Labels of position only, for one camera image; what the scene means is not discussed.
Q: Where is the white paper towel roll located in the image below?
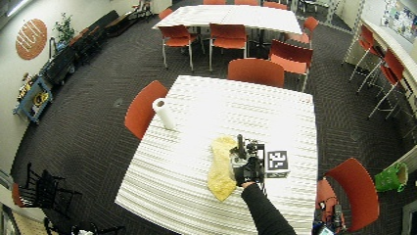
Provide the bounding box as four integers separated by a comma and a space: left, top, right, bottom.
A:
151, 97, 177, 131

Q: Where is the yellow cloth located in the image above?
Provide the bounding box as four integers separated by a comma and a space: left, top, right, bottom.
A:
206, 135, 238, 203

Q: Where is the white counter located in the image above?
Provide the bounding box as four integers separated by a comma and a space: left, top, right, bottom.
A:
358, 17, 417, 99

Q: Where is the black metal rack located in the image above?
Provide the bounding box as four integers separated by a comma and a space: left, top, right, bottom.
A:
12, 162, 84, 219

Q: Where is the green potted plant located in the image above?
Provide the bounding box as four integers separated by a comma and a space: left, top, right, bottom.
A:
52, 12, 77, 51

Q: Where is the black bench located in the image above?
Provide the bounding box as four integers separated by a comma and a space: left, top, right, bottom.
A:
39, 9, 121, 86

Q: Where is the green bag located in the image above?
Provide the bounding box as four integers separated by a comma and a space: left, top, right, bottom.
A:
373, 162, 410, 193

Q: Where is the white cube with black markers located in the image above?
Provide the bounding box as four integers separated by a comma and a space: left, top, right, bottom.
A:
264, 150, 292, 179

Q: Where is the white long table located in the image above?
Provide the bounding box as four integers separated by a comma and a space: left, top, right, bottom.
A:
151, 4, 305, 35

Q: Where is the round orange wall sign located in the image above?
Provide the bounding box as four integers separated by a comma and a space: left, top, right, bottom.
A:
15, 18, 48, 61

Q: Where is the blue cart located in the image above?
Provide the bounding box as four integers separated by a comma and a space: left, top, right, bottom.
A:
12, 75, 55, 124

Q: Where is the orange bar stool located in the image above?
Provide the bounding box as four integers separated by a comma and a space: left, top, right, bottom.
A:
348, 23, 378, 83
368, 48, 406, 119

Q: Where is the colourful notice board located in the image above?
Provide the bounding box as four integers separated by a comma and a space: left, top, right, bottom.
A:
381, 0, 417, 44

